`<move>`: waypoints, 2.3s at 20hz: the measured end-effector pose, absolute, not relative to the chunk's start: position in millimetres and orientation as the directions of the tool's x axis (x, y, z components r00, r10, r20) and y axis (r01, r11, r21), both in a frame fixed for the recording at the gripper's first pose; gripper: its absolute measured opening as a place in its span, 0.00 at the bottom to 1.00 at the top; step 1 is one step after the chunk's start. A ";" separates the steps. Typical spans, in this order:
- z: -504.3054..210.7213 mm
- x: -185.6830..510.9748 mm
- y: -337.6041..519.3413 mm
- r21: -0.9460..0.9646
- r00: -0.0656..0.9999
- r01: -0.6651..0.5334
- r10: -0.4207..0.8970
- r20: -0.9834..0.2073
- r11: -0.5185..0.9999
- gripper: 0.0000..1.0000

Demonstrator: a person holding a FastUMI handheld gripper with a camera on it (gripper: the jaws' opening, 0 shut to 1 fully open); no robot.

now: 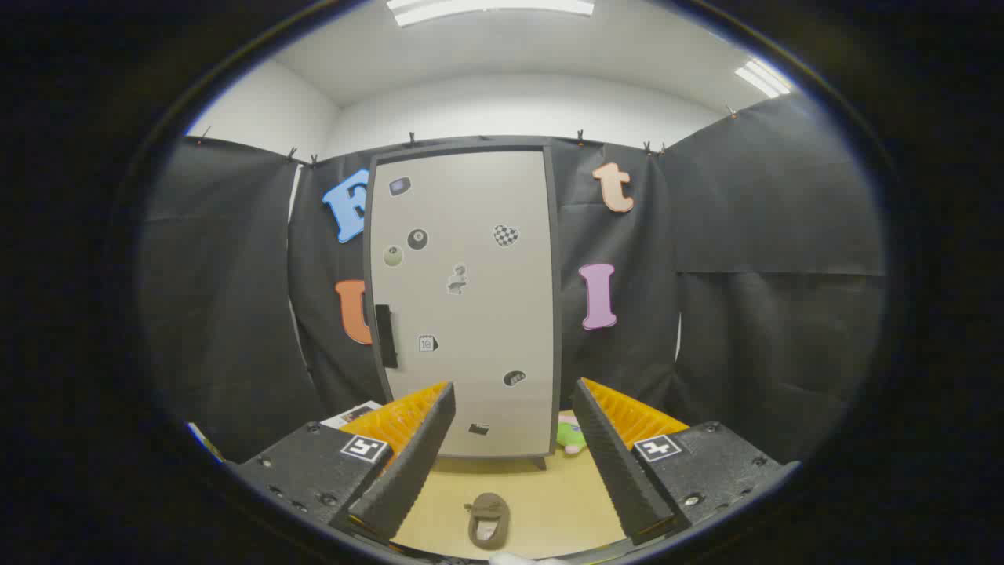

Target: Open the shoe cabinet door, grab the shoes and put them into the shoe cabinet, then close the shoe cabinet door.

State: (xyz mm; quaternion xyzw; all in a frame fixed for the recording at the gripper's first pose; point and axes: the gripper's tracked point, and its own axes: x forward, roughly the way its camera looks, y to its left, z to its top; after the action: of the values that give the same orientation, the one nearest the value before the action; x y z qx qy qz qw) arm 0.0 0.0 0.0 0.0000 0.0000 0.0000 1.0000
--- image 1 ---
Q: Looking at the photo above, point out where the brown fuzzy slipper shoe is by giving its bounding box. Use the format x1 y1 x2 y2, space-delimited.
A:
468 492 511 550

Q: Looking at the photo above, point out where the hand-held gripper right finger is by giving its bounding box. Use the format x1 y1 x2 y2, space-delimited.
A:
571 377 802 546

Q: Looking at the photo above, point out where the black backdrop cloth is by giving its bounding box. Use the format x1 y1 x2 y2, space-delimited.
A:
140 93 887 472

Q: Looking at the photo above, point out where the white printed box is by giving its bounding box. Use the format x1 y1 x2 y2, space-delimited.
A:
322 400 384 430

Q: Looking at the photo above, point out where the pink green plush toy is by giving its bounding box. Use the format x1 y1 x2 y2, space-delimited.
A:
557 416 588 457

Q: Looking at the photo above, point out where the long ceiling light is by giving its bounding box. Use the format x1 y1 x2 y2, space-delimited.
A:
735 59 793 99
386 0 595 28

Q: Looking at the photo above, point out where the grey shoe cabinet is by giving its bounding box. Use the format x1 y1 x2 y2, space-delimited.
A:
363 135 563 472

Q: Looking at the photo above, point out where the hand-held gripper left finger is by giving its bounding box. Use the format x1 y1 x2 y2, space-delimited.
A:
226 381 457 544

